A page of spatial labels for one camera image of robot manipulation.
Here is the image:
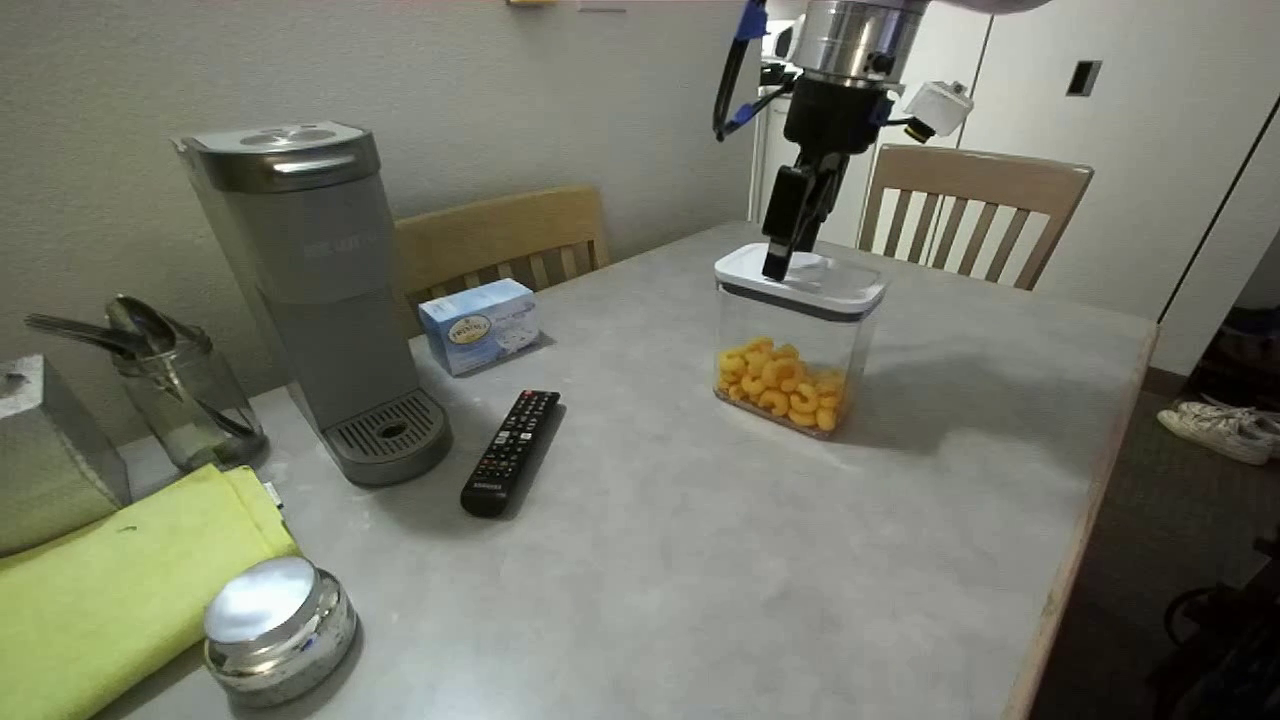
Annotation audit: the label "dark tangled floor item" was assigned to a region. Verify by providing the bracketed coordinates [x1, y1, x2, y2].
[1148, 532, 1280, 720]

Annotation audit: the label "grey metal box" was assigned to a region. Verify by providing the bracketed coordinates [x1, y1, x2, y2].
[0, 353, 136, 559]

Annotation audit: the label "black wall plate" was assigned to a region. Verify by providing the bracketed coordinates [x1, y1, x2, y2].
[1066, 58, 1108, 101]

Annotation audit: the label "round silver metal tin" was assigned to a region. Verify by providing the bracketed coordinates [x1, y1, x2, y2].
[199, 555, 363, 710]

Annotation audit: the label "clear plastic pitcher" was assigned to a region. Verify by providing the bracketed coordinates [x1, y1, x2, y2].
[24, 294, 274, 474]

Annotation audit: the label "clear plastic storage container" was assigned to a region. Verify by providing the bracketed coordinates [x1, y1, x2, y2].
[718, 275, 881, 442]

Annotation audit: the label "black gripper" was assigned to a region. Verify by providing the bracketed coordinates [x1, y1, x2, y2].
[759, 77, 896, 286]

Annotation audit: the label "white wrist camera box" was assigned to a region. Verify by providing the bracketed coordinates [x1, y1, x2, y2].
[905, 77, 974, 145]

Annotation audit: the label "light blue cardboard box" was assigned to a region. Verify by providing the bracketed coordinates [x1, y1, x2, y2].
[418, 275, 547, 380]

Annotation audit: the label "lime green cloth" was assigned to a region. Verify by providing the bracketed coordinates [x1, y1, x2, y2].
[0, 460, 300, 720]

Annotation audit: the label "slatted light wooden chair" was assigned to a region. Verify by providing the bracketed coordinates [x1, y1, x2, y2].
[857, 141, 1097, 297]

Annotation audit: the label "black and blue robot cable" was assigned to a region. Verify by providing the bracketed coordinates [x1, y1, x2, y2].
[714, 0, 804, 145]

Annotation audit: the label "white shoes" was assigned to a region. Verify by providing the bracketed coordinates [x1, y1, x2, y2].
[1155, 396, 1280, 474]

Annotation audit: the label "grey coffee maker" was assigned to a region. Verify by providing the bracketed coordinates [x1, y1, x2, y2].
[171, 119, 457, 491]

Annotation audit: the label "black remote control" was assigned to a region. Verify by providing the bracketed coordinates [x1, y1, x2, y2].
[457, 389, 567, 520]

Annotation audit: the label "wooden chair with broad backrest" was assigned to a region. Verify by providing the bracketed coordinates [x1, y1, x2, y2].
[392, 180, 611, 310]

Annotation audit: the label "clear container with yellow food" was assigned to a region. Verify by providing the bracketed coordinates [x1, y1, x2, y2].
[718, 338, 852, 438]

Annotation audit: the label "white rectangular container lid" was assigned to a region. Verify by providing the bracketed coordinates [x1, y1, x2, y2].
[714, 239, 888, 322]

